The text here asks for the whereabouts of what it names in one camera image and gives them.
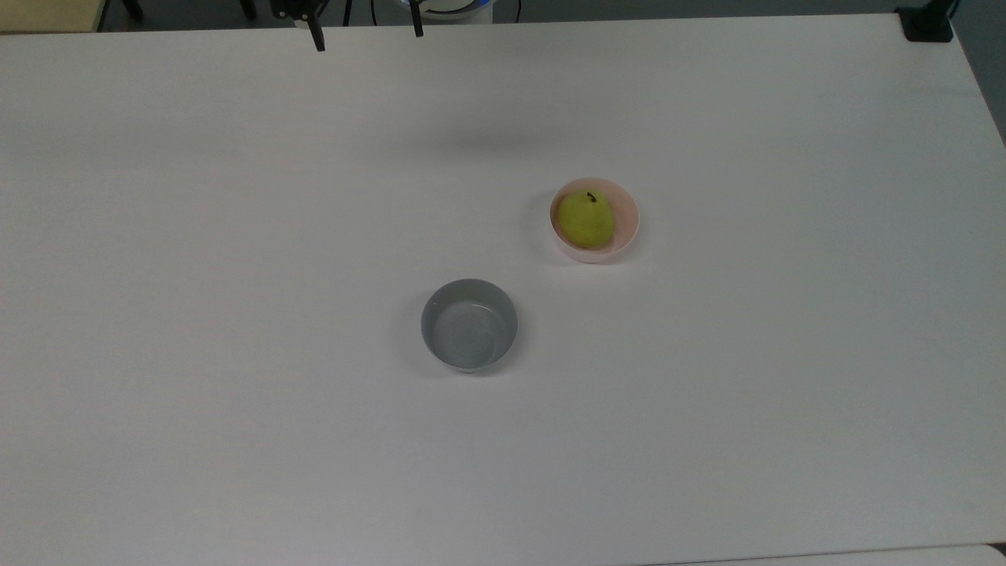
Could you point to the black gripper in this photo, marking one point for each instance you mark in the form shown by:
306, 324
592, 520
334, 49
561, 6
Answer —
297, 8

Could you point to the green pear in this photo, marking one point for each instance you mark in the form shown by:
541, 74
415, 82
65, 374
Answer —
586, 218

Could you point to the grey bowl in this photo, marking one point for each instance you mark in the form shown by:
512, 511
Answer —
469, 326

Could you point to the pink bowl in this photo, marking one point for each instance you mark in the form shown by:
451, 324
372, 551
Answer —
629, 228

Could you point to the yellowish wooden table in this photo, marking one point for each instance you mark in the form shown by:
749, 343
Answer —
49, 14

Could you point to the black camera stand clamp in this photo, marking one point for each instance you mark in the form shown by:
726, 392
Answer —
927, 23

